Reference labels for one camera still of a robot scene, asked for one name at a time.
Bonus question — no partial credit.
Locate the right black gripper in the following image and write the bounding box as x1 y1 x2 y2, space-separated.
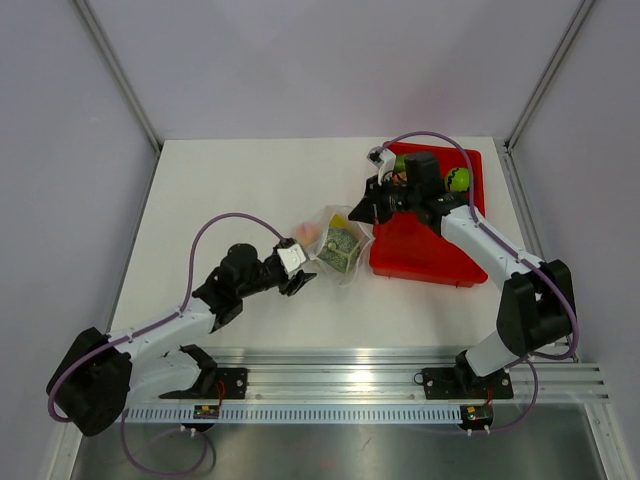
350 173 422 226

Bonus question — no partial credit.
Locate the orange peach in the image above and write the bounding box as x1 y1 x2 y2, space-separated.
295 222 320 248

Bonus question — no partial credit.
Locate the green netted melon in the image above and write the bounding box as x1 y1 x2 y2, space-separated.
318 228 361 274

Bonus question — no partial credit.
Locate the clear zip top bag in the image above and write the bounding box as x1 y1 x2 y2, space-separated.
292 205 374 287

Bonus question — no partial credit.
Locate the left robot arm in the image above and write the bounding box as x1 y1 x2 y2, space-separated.
46 238 315 437

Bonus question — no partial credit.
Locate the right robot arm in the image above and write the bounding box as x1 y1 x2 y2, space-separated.
348 147 578 397

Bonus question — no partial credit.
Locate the green orange mango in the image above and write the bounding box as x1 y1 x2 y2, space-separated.
393 154 407 174

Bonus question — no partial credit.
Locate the green round fruit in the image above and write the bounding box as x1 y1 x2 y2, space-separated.
444 167 471 193

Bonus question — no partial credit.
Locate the red plastic tray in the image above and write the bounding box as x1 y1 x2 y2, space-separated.
369 142 488 288

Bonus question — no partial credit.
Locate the left controller board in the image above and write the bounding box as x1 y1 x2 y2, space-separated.
193 405 220 420

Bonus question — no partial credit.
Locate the controller board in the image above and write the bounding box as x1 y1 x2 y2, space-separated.
193 405 220 420
459 404 494 432

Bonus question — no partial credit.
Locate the right controller board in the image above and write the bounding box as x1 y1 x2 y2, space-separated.
459 404 494 432

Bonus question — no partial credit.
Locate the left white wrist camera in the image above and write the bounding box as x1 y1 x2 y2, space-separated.
276 242 309 276

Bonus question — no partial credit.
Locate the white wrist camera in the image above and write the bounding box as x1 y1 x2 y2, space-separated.
276 242 309 276
367 147 396 182

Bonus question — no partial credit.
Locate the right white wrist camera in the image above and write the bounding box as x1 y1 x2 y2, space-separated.
367 147 396 182

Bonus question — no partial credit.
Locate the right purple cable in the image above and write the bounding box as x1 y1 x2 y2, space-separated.
379 130 581 435

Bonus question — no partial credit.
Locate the aluminium rail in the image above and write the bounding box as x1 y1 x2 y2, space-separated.
124 347 611 405

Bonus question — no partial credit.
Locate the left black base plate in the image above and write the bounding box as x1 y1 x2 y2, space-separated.
159 367 249 400

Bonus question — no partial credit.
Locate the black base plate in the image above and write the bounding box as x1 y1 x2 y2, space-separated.
413 367 514 400
159 367 249 400

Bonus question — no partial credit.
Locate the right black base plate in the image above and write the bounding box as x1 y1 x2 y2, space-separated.
413 367 514 400

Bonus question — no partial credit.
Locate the white slotted cable duct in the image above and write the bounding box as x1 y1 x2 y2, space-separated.
126 403 461 425

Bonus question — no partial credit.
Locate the right frame post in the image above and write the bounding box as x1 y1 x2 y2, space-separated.
504 0 599 154

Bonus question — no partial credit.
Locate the frame post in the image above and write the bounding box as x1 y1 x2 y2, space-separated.
504 0 599 154
71 0 164 158

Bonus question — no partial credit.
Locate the left frame post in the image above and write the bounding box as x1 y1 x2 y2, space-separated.
71 0 164 158

